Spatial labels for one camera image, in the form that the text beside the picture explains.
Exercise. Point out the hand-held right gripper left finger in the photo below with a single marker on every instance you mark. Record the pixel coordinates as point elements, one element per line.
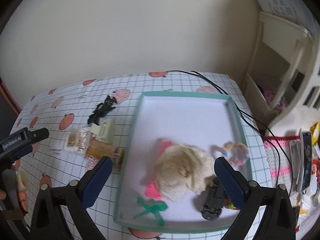
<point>95,187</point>

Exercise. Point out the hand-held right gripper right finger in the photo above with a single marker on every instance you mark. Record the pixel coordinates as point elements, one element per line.
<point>230,185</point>

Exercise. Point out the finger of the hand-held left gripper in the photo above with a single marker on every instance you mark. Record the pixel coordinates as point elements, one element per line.
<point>23,151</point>
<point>38,134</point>

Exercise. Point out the colourful plastic toy robot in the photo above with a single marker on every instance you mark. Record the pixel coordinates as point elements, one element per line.
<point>228,206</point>

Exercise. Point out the black toy car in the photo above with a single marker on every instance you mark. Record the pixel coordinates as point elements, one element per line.
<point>212,200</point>

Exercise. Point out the cream fluffy scrunchie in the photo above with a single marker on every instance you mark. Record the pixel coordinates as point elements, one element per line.
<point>180,170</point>

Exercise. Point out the pink hair roller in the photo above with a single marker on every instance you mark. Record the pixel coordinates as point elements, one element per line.
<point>152,190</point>

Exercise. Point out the green ribbon bow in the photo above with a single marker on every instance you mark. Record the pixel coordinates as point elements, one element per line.
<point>152,208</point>

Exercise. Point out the white tray with green rim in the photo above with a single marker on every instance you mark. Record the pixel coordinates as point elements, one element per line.
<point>185,115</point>

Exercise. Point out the beige toy bread roll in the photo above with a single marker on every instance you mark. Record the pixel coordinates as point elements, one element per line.
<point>21,182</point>

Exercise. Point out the clear cotton swab box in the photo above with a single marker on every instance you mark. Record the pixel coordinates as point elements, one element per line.
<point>80,140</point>

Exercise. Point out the pink white crocheted blanket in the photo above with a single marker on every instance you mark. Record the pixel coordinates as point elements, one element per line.
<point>277,160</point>

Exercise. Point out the cream hair claw clip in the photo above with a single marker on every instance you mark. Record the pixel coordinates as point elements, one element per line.
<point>103,130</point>

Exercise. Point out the black hair claw clip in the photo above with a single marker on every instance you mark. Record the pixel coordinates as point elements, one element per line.
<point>100,110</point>

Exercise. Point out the white plastic holder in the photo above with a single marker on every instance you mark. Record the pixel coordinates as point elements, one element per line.
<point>294,155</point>

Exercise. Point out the white-edged smartphone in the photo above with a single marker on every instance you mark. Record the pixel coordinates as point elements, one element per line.
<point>306,160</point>

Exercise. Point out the red white packet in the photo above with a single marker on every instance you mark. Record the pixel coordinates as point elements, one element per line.
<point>315,165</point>

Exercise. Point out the pink items in shelf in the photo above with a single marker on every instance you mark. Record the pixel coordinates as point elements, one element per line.
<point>270,96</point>

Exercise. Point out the yellow snack packet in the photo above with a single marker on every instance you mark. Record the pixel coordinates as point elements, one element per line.
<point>316,130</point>

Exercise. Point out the cream shelf unit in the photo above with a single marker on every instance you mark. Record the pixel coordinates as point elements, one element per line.
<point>275,22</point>

